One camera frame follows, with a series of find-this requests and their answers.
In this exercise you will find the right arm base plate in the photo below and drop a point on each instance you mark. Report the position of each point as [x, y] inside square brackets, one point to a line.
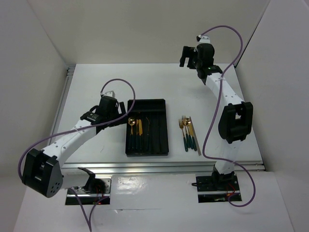
[210, 192]

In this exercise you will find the green handled fork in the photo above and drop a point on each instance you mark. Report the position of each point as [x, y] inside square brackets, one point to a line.
[148, 135]

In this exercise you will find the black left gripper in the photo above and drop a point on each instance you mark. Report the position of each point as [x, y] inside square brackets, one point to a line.
[122, 109]

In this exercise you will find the gold spoon on right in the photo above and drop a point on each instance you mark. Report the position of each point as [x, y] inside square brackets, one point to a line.
[187, 123]

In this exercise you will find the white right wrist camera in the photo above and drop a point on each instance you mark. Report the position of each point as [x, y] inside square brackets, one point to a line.
[204, 39]

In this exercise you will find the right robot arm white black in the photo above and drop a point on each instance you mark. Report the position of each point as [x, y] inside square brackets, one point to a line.
[236, 115]

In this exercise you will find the green handled knife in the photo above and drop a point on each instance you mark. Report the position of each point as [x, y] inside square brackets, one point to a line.
[138, 136]

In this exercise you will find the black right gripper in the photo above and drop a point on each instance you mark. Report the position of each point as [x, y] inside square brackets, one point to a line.
[187, 52]

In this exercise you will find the gold fork green handle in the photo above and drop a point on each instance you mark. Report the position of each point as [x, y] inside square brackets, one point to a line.
[181, 126]
[186, 132]

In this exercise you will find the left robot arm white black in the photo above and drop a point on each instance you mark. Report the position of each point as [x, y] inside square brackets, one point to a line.
[42, 169]

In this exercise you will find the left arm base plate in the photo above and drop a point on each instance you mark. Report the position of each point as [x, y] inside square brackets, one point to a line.
[89, 191]

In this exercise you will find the black cutlery tray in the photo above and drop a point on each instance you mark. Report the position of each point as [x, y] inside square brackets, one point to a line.
[155, 110]

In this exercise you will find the gold spoon green handle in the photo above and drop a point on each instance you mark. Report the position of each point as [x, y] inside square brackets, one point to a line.
[131, 122]

